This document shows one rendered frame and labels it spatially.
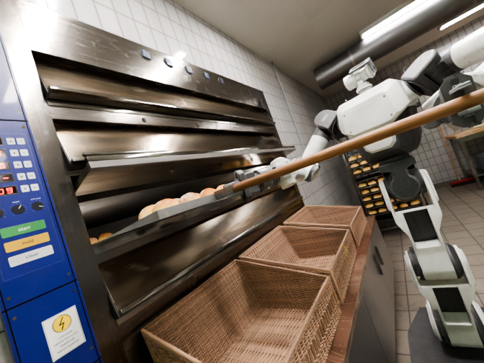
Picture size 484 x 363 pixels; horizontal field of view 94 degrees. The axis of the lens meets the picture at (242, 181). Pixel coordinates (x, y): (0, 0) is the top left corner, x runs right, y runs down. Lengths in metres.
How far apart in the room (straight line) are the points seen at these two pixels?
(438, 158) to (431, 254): 4.53
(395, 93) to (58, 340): 1.34
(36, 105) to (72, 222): 0.41
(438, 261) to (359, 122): 0.64
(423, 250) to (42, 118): 1.50
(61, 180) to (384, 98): 1.19
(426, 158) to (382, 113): 4.61
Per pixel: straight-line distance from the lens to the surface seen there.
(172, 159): 0.98
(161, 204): 0.72
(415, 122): 0.67
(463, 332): 1.46
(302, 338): 0.81
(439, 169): 5.70
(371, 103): 1.09
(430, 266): 1.24
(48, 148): 0.98
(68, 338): 0.88
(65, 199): 0.93
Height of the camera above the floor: 1.17
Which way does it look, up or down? 3 degrees up
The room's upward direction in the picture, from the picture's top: 20 degrees counter-clockwise
